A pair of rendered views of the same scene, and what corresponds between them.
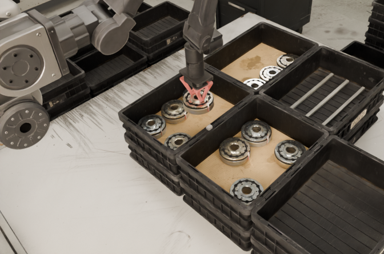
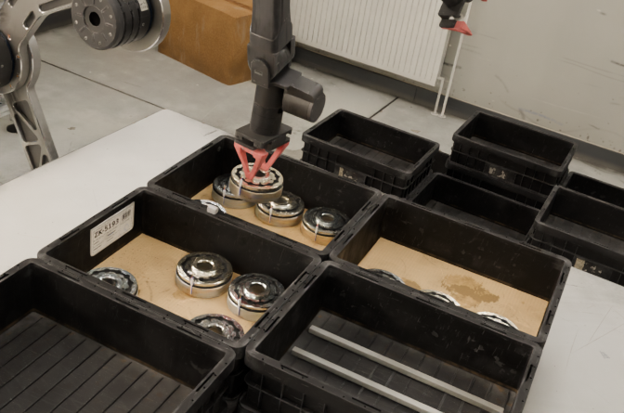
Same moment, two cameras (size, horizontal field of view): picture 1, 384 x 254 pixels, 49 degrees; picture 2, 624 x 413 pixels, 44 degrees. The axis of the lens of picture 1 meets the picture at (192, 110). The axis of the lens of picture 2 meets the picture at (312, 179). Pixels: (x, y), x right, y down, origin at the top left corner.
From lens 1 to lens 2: 1.34 m
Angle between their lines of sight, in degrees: 50
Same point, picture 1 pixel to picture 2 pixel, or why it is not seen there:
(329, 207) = (95, 401)
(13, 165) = (173, 134)
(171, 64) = not seen: hidden behind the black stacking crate
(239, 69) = (438, 275)
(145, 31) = (590, 235)
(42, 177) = (158, 157)
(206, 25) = (255, 34)
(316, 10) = not seen: outside the picture
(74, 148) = not seen: hidden behind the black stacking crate
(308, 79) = (465, 375)
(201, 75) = (256, 130)
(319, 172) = (181, 388)
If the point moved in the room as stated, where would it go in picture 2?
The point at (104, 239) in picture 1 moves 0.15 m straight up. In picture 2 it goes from (60, 220) to (59, 162)
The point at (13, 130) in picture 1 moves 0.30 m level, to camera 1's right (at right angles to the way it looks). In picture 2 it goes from (82, 9) to (110, 61)
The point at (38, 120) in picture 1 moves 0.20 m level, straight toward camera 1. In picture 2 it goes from (106, 22) to (23, 37)
